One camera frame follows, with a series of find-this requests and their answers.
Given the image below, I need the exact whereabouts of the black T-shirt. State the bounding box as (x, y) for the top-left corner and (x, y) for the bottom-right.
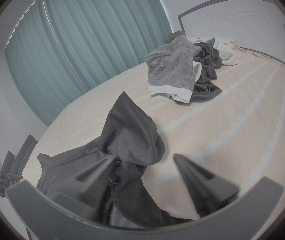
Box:
(36, 91), (200, 229)

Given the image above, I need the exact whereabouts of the blue-green curtain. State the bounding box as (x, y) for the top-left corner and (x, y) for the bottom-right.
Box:
(42, 0), (173, 92)
(4, 0), (87, 127)

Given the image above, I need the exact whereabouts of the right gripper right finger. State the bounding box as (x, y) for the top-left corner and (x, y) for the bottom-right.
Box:
(174, 153), (239, 218)

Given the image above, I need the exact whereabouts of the grey bedside table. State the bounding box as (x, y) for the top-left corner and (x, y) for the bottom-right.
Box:
(168, 31), (183, 41)

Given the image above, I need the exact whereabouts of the bed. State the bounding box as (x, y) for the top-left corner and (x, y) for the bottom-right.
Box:
(34, 0), (285, 222)

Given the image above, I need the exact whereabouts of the pile of clothes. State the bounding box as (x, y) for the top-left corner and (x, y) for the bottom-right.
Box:
(144, 35), (238, 104)

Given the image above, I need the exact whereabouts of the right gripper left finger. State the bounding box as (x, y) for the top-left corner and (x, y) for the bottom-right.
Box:
(55, 156), (116, 218)

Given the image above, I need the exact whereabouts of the white printed pillow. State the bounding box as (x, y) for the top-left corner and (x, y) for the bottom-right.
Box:
(185, 36), (236, 47)

